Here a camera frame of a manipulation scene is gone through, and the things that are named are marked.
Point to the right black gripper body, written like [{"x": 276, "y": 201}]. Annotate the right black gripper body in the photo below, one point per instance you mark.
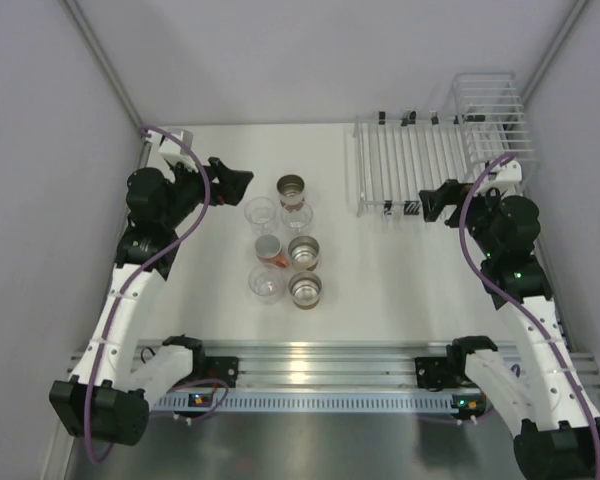
[{"x": 479, "y": 213}]

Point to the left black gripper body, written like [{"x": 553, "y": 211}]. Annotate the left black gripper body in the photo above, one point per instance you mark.
[{"x": 188, "y": 190}]

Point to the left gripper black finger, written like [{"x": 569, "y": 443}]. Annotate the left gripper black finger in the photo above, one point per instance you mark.
[
  {"x": 233, "y": 186},
  {"x": 224, "y": 173}
]

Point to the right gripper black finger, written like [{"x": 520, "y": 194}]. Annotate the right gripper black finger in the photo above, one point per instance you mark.
[
  {"x": 450, "y": 187},
  {"x": 434, "y": 201}
]

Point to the clear plastic cup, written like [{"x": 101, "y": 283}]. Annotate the clear plastic cup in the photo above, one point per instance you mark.
[
  {"x": 298, "y": 219},
  {"x": 262, "y": 215},
  {"x": 266, "y": 282}
]

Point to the steel cup brown band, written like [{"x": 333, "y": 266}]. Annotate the steel cup brown band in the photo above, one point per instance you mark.
[
  {"x": 305, "y": 289},
  {"x": 304, "y": 253},
  {"x": 291, "y": 191}
]

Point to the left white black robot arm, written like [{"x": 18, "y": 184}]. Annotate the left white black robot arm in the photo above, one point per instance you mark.
[{"x": 105, "y": 397}]

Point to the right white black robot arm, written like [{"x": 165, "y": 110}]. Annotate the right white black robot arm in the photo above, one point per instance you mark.
[{"x": 554, "y": 425}]

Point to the orange white ceramic mug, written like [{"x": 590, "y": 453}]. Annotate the orange white ceramic mug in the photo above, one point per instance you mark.
[{"x": 269, "y": 249}]

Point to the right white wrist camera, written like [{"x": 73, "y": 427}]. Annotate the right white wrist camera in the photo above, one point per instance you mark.
[{"x": 503, "y": 178}]

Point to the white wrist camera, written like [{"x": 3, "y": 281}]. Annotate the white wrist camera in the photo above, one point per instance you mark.
[
  {"x": 503, "y": 178},
  {"x": 172, "y": 152}
]

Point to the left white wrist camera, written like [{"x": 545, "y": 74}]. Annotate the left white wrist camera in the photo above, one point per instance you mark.
[{"x": 172, "y": 152}]

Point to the white wire dish rack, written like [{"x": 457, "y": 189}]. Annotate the white wire dish rack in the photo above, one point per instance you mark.
[{"x": 397, "y": 155}]

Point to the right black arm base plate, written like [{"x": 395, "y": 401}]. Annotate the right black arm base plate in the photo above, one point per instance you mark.
[{"x": 433, "y": 373}]

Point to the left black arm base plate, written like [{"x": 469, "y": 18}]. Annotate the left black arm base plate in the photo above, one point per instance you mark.
[{"x": 225, "y": 368}]

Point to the aluminium mounting rail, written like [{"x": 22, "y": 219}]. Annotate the aluminium mounting rail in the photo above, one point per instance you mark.
[{"x": 325, "y": 366}]

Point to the grey slotted cable duct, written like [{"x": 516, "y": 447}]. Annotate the grey slotted cable duct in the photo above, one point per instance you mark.
[{"x": 253, "y": 402}]

